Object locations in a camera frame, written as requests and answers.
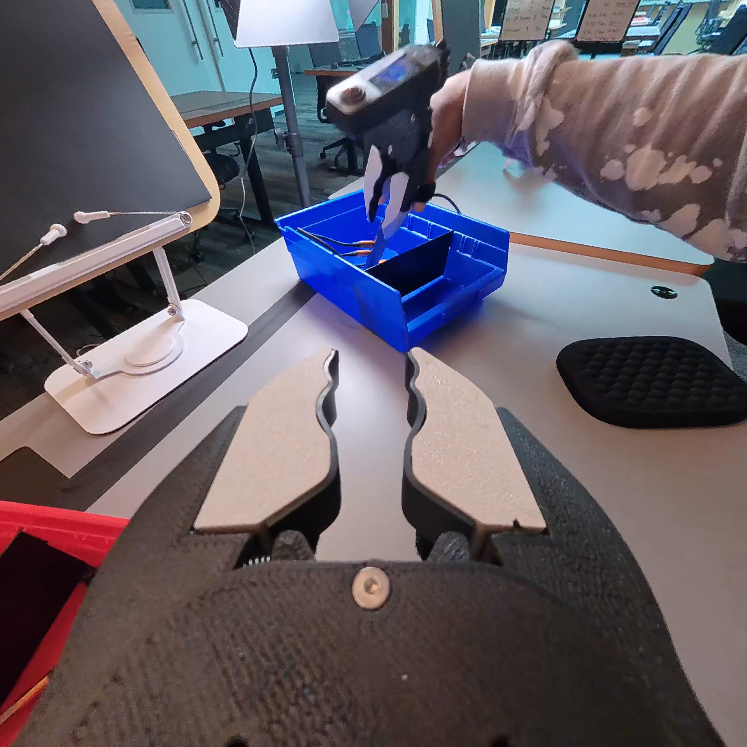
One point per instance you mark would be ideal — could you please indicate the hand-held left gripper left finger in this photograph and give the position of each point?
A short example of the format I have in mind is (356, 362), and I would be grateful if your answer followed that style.
(268, 461)

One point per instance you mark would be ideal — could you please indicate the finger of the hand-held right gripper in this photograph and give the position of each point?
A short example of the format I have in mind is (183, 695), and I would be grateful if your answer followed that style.
(398, 198)
(373, 181)

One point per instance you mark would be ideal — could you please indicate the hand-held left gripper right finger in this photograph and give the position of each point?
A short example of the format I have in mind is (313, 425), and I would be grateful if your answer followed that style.
(472, 461)

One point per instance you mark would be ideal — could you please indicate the blue plastic bin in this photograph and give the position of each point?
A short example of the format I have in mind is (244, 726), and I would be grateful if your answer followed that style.
(350, 286)

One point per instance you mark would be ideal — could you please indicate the red plastic bin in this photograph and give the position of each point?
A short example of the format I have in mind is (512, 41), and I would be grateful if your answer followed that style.
(58, 519)

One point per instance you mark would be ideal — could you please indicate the person's right forearm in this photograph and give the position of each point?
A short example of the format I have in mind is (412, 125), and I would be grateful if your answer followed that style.
(613, 128)

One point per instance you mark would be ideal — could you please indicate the person's right hand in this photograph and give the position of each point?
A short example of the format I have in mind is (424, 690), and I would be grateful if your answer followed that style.
(449, 116)

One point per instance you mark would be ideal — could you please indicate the black office chair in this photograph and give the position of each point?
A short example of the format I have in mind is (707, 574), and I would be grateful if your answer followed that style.
(341, 149)

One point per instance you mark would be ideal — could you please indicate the black bin divider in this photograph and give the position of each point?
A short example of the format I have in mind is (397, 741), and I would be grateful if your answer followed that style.
(414, 262)
(29, 601)

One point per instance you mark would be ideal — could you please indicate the white panel on grey pole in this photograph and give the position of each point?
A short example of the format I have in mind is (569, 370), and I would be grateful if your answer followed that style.
(286, 23)

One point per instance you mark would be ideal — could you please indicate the desk with black legs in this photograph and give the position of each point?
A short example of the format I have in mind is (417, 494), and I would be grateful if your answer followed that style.
(227, 105)

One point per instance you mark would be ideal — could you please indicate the white easel board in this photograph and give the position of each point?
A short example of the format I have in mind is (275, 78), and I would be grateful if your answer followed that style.
(528, 17)
(607, 17)

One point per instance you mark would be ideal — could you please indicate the black mesh pad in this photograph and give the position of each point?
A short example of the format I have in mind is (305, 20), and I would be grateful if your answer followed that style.
(653, 379)

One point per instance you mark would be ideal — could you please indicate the black desk grommet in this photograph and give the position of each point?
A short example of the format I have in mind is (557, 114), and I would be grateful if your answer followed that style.
(663, 292)

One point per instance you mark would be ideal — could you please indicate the black board on white stand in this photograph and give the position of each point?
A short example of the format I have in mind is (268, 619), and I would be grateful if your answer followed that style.
(87, 116)

